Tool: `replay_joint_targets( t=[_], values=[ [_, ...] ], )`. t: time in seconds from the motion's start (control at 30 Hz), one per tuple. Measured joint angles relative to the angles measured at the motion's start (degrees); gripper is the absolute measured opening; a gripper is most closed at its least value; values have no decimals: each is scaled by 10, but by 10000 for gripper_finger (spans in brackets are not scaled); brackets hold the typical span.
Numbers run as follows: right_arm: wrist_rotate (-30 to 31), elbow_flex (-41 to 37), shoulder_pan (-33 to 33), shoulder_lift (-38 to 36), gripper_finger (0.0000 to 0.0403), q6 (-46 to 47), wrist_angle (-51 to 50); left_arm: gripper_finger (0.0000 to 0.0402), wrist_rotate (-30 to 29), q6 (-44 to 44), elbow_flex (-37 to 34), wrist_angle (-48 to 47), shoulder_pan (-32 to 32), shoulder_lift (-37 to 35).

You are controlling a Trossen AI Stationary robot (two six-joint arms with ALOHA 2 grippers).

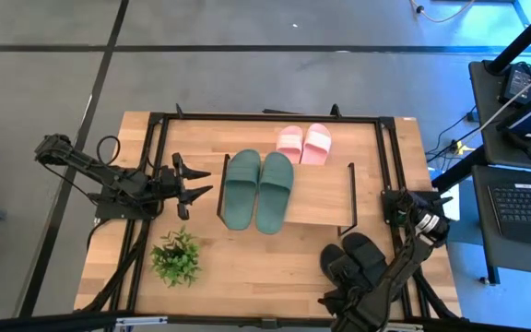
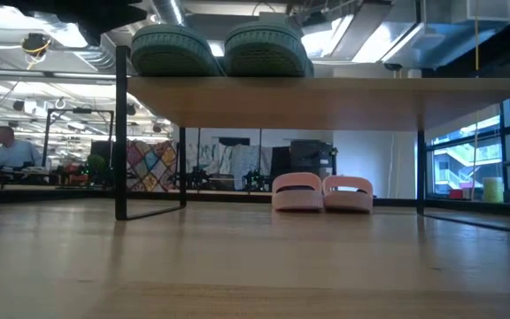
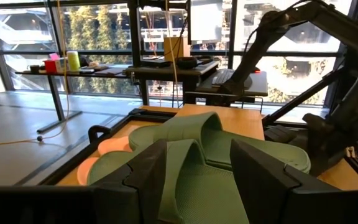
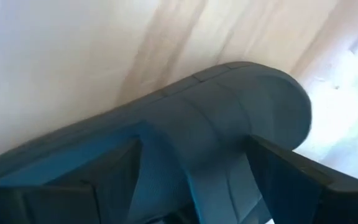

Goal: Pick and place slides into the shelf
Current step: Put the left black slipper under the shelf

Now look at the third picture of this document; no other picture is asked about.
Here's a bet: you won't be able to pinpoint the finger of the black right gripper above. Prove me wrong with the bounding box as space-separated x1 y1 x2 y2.
225 60 252 91
236 61 260 90

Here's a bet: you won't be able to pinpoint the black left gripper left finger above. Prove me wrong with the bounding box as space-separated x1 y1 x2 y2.
90 139 168 224

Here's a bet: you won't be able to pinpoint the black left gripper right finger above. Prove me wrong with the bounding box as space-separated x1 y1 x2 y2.
229 138 304 224

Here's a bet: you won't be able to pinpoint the green slide sandal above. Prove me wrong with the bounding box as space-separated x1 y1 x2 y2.
128 111 311 174
86 138 252 224

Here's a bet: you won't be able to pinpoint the black keyboard tray desk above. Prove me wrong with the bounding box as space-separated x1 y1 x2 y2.
183 68 269 106

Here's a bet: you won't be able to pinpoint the black keyboard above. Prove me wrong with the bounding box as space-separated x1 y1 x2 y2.
211 68 254 90

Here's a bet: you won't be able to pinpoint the black headphones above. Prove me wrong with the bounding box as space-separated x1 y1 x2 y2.
175 55 199 70

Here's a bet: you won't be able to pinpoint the black rig strut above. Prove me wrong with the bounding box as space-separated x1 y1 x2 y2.
262 68 346 126

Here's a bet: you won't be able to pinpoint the cardboard box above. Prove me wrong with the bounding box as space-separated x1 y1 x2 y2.
163 36 185 62

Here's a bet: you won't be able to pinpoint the black standing desk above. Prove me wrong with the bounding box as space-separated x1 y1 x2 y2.
125 58 220 106

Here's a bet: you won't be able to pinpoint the black desk pole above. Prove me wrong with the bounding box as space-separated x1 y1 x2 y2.
127 0 151 106

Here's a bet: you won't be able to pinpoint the long black desk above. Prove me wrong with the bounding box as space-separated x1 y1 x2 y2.
14 63 130 134

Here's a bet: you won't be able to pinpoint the yellow-green bottle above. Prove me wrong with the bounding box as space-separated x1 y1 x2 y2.
66 50 81 72

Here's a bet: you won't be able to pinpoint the white box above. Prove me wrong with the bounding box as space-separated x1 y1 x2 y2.
56 57 68 74

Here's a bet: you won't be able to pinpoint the red box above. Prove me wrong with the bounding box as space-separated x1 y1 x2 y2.
44 58 58 75

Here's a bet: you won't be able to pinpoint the black frame bracket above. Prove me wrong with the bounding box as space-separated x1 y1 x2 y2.
88 124 112 144

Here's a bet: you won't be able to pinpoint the yellow cable with black ball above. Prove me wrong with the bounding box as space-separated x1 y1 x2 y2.
0 0 71 146

